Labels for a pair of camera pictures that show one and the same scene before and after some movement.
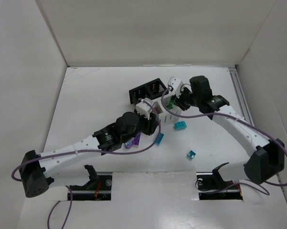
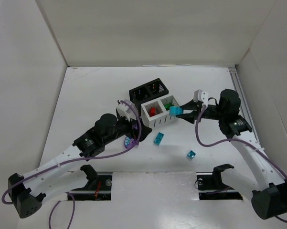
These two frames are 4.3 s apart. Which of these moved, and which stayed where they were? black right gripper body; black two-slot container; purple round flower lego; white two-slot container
Moved: black right gripper body
Stayed: purple round flower lego; black two-slot container; white two-slot container
